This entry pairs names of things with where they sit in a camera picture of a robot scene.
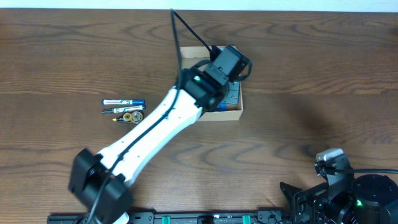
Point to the blue whiteboard marker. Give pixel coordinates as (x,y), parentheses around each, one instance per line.
(122,102)

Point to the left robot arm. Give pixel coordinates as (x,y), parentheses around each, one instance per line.
(102,181)

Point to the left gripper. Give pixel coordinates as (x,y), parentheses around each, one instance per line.
(233,79)

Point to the brown cardboard box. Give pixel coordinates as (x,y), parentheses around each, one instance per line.
(230,113)

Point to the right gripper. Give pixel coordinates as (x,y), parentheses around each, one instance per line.
(318,196)

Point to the black whiteboard marker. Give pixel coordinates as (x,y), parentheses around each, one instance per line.
(123,109)

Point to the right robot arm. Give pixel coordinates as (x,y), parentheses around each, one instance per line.
(375,195)

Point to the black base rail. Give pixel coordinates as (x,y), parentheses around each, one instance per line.
(259,217)

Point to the blue whiteboard duster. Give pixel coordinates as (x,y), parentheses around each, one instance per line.
(221,107)

